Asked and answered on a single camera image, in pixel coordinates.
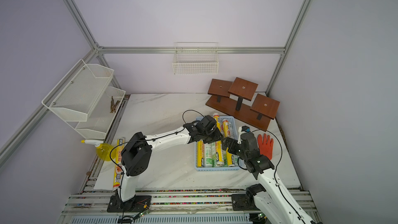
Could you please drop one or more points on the brown wooden display stand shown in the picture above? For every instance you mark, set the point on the brown wooden display stand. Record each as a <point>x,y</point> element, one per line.
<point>239,100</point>

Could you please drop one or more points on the yellow wrap roll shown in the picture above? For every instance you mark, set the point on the yellow wrap roll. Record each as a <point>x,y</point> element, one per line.
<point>217,155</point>
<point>200,154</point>
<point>228,156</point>

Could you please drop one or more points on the aluminium rail bench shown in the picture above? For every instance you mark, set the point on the aluminium rail bench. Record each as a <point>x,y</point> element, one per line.
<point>166,207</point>

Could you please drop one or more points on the long yellow wrap box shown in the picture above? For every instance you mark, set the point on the long yellow wrap box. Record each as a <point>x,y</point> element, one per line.
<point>117,158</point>

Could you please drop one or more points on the red rubber glove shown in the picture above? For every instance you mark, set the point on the red rubber glove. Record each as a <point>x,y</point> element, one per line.
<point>265,143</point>

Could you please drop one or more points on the light blue plastic basket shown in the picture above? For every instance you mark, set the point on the light blue plastic basket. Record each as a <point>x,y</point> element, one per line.
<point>234,135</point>

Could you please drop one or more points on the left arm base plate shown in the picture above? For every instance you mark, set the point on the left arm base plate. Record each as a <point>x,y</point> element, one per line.
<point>137,204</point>

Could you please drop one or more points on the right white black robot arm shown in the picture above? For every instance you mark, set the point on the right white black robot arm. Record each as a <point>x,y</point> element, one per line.
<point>269,195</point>

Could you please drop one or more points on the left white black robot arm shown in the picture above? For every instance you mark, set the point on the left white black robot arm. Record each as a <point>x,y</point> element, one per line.
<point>136,154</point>

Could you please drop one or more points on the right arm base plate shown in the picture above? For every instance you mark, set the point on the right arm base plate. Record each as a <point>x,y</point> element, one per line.
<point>245,202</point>

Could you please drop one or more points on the yellow spray bottle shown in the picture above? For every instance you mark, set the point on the yellow spray bottle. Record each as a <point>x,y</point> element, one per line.
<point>104,151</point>

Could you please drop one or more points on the white roll grape picture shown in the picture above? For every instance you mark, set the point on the white roll grape picture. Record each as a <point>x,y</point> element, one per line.
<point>208,160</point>

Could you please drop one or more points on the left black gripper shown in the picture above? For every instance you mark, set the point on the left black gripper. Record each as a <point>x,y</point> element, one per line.
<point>217,136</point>

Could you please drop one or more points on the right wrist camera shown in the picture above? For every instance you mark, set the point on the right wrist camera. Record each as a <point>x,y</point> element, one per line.
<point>242,130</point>

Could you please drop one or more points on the white mesh two-tier shelf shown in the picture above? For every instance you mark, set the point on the white mesh two-tier shelf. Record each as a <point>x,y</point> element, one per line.
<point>82,100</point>

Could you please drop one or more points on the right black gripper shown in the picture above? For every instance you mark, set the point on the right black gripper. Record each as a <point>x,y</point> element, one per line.
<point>234,143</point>

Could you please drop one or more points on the white wire wall basket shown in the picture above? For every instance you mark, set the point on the white wire wall basket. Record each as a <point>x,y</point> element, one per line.
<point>195,58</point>

